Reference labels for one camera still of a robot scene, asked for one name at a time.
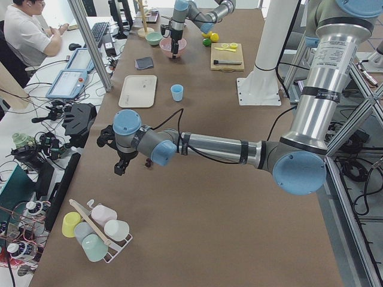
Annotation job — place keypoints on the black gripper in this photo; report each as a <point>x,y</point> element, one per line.
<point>127,156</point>
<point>175,36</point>

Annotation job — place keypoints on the clear ice cubes pile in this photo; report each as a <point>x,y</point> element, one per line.
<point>166,45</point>

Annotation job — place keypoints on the wooden cup tree stand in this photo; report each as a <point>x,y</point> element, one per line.
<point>145,30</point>

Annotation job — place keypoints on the light blue plastic cup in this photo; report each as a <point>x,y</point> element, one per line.
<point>177,91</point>

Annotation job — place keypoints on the pink plastic cup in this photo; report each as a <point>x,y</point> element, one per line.
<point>102,214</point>

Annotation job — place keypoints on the white plastic cup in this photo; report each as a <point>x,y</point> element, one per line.
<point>116,229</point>

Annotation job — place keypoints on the yellow plastic cup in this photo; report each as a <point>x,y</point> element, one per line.
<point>70,221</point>

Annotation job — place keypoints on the grey plastic cup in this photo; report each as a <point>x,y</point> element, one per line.
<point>82,230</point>

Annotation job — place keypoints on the mint plastic cup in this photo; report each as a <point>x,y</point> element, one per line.
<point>94,247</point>

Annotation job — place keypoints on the pink bowl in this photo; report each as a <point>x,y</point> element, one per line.
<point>169,54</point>

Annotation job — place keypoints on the mint green bowl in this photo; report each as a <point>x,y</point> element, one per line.
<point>153,38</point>

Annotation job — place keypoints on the green lime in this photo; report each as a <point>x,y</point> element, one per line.
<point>206,42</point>

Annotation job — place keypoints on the whole yellow lemon back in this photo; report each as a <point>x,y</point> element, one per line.
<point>207,35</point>

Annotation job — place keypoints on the whole yellow lemon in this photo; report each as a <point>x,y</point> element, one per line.
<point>214,37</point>
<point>207,35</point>

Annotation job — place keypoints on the folded grey cloth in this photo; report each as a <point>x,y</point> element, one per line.
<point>144,63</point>

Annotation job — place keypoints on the whole yellow lemon front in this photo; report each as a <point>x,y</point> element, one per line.
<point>214,37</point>

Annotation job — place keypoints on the wooden cutting board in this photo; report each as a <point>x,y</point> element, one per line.
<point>226,55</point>

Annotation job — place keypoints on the steel muddler black tip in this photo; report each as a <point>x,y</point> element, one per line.
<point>226,62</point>

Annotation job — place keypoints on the black monitor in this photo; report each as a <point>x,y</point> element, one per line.
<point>120,12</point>

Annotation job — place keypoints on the cream rabbit tray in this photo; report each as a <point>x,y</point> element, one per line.
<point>138,91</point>

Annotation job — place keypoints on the lemon slice upper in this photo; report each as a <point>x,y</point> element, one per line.
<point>233,45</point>

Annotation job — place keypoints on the yellow plastic knife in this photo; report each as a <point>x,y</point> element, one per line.
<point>233,50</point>

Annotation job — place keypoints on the black flat case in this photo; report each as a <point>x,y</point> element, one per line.
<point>77,123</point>

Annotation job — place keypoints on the black keyboard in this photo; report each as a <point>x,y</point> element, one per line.
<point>98,30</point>

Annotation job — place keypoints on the blue teach pendant far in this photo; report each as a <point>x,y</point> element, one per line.
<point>81,59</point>

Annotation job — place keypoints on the blue teach pendant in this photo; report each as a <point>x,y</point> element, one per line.
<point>81,59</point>
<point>68,84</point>

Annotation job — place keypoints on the blue teach pendant near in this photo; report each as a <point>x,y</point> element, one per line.
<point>68,84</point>

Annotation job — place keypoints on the black computer mouse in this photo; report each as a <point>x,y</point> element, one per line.
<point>74,46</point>

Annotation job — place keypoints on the seated person white shirt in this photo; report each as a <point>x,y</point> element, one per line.
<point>24,34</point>

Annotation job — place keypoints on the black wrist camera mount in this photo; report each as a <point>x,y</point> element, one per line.
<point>166,30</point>

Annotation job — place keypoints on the aluminium frame post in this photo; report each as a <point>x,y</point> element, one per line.
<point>79,14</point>

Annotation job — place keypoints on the white wire cup rack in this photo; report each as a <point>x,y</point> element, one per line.
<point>114,248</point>

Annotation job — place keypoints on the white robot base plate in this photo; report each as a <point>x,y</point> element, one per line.
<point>259,88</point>

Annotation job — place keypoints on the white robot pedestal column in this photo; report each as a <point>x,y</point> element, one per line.
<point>278,21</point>

